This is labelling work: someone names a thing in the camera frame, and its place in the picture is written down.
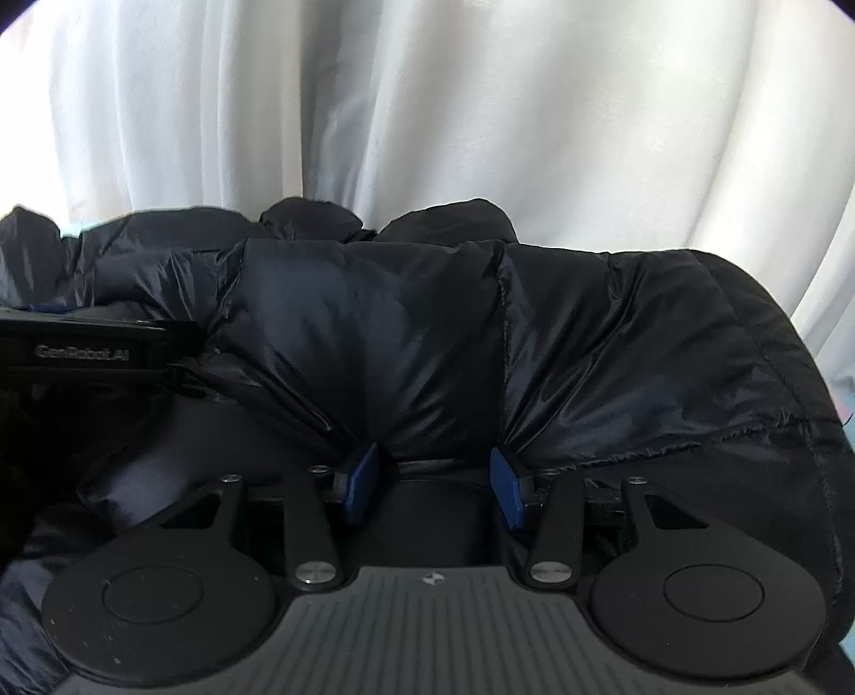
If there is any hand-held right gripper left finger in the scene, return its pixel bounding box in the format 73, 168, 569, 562
159, 443, 383, 594

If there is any white cloth sheet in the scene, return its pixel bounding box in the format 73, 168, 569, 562
0, 0, 855, 408

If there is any black puffer jacket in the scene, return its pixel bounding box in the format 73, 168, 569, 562
0, 196, 855, 676

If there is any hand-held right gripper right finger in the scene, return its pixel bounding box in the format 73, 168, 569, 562
489, 445, 707, 593

